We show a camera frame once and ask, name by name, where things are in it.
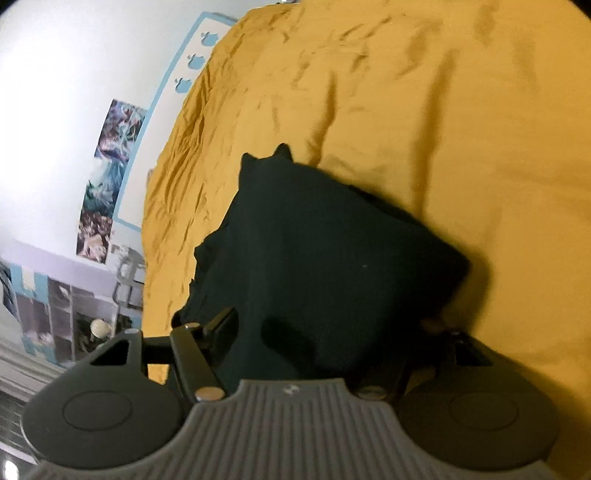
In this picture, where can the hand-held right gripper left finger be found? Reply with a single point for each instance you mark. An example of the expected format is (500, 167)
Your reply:
(194, 364)

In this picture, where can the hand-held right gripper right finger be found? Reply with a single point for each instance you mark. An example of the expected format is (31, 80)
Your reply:
(392, 374)

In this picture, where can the black sweater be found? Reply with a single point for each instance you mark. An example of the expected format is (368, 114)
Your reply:
(323, 254)

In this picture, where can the beige round ball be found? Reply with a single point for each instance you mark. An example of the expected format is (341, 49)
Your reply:
(100, 328)

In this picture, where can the grey metal cart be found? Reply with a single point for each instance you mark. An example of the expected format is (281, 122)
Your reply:
(129, 281)

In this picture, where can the white blue bed headboard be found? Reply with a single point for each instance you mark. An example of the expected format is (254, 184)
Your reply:
(138, 184)

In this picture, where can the yellow quilt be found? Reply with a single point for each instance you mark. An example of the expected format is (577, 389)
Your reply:
(415, 115)

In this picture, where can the white wall shelf unit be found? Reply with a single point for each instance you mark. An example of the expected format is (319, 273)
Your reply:
(46, 314)

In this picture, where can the wall poster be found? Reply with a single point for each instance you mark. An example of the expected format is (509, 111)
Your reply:
(111, 184)

